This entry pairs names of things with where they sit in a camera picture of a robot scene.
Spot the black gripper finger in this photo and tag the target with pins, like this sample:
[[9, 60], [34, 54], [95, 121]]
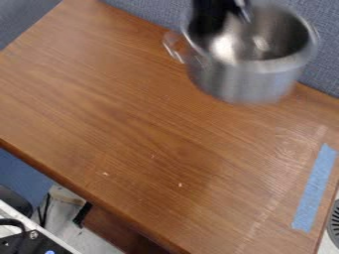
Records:
[[209, 17]]

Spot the stainless steel pot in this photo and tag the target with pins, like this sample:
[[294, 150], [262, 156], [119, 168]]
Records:
[[252, 62]]

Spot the blue tape strip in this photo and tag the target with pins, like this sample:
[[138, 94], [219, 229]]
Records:
[[314, 189]]

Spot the dark fan grille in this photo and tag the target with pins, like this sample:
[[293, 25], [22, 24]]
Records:
[[333, 224]]

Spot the black round chair base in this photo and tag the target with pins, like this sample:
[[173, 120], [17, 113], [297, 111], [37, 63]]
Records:
[[17, 201]]

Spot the black device bottom left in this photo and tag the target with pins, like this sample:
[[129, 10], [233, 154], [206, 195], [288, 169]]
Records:
[[29, 242]]

